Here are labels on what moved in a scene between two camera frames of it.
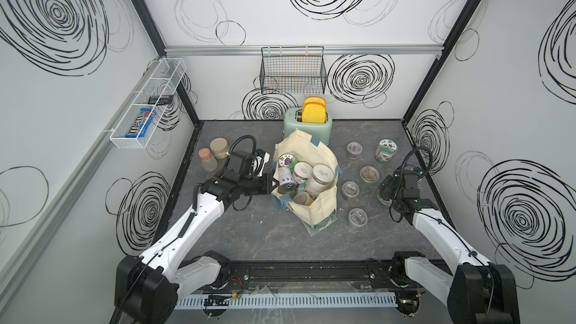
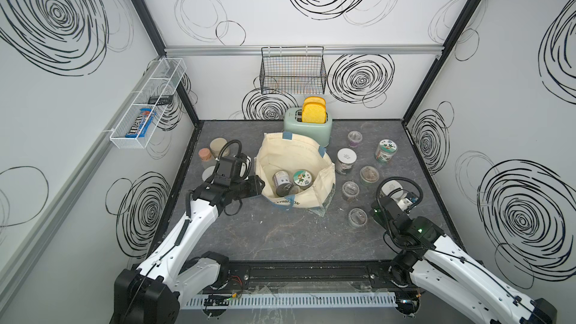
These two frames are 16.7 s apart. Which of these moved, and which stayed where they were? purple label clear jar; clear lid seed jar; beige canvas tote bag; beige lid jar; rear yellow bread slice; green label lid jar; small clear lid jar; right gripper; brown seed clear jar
Moved: purple label clear jar; right gripper; beige canvas tote bag
Stayed: green label lid jar; small clear lid jar; rear yellow bread slice; clear lid seed jar; brown seed clear jar; beige lid jar
